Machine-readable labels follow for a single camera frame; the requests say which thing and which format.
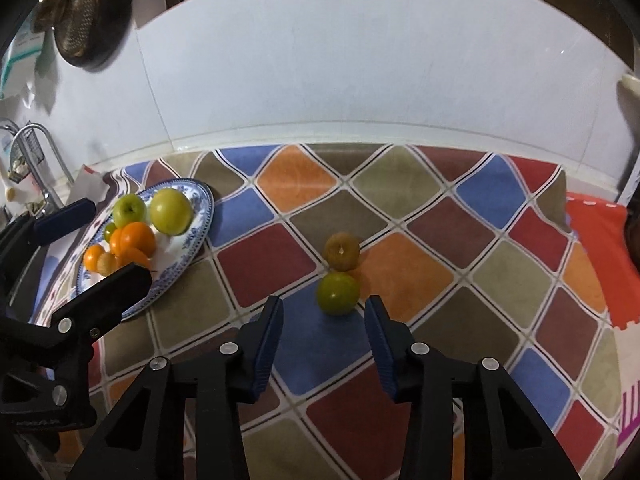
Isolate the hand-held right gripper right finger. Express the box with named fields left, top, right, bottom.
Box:
left=364, top=296, right=581, bottom=480

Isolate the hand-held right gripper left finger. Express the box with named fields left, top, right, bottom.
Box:
left=67, top=295, right=285, bottom=480

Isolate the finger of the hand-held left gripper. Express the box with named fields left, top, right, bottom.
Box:
left=0, top=199, right=97, bottom=291
left=0, top=262, right=152, bottom=371

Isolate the large orange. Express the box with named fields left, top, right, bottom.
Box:
left=117, top=250, right=152, bottom=273

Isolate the medium orange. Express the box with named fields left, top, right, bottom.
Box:
left=119, top=221, right=157, bottom=257

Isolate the blue patterned white plate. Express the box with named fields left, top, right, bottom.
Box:
left=75, top=177, right=216, bottom=322

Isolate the green persimmon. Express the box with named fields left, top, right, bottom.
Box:
left=316, top=271, right=361, bottom=316

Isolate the brownish yellow persimmon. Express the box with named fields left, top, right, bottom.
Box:
left=323, top=231, right=361, bottom=270

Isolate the chrome pull-down faucet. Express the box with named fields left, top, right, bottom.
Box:
left=0, top=117, right=65, bottom=213

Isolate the white folded sheet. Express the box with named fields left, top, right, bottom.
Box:
left=70, top=165, right=111, bottom=206

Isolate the small green apple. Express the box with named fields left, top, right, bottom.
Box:
left=112, top=194, right=148, bottom=228

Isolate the chrome gooseneck faucet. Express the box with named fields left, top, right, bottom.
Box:
left=11, top=123, right=76, bottom=186

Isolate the yellow-green apple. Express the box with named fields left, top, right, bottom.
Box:
left=150, top=186, right=194, bottom=235

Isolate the colourful checkered tablecloth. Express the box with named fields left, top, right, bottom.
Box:
left=30, top=142, right=626, bottom=480

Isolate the white and green box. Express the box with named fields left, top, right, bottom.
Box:
left=0, top=25, right=48, bottom=101

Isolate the golden mesh strainer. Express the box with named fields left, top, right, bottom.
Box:
left=55, top=0, right=108, bottom=61

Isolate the orange foam mat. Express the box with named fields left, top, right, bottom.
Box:
left=565, top=191, right=640, bottom=333

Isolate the wire sink rack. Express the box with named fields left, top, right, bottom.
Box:
left=7, top=132, right=43, bottom=183

